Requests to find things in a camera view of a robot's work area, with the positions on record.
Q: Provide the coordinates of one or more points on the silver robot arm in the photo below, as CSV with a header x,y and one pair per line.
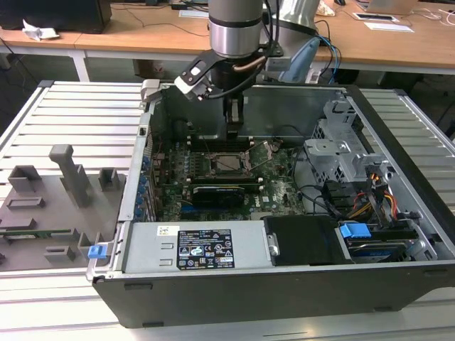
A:
x,y
232,32

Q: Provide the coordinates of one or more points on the CPU socket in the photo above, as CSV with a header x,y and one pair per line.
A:
x,y
213,174

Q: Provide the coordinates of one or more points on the pale blue teach pendant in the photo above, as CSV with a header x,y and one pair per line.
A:
x,y
302,57

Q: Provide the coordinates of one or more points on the grey plastic case latch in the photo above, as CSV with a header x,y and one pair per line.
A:
x,y
151,89

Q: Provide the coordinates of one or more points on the wooden desk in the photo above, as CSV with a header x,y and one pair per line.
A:
x,y
142,35

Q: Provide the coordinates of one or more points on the metal drive cage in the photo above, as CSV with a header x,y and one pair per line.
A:
x,y
325,156

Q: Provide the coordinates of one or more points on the green motherboard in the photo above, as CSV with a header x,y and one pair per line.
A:
x,y
273,199

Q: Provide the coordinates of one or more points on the white paper sheet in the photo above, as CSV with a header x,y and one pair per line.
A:
x,y
387,27

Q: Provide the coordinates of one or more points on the silver laptop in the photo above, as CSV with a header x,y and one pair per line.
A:
x,y
391,5

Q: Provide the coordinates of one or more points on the grey power supply unit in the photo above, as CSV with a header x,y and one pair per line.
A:
x,y
149,248

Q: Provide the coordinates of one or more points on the black box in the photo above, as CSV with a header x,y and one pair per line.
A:
x,y
53,14

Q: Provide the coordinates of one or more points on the blue disk carrier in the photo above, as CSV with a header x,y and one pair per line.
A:
x,y
353,234

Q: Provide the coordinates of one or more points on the crumpled white paper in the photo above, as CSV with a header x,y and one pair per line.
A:
x,y
39,32

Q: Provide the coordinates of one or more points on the black and silver PC case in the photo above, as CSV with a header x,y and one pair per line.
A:
x,y
249,298

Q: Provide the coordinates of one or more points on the blue plastic case latch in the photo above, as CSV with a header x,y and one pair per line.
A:
x,y
96,252

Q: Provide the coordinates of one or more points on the grey parts rack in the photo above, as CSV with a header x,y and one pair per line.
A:
x,y
53,213

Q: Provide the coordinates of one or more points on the disk drive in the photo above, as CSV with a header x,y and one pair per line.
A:
x,y
377,253

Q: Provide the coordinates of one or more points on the green RAM stick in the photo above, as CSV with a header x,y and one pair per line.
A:
x,y
35,233

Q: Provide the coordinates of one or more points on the black and white wrist camera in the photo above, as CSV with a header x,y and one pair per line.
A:
x,y
193,72

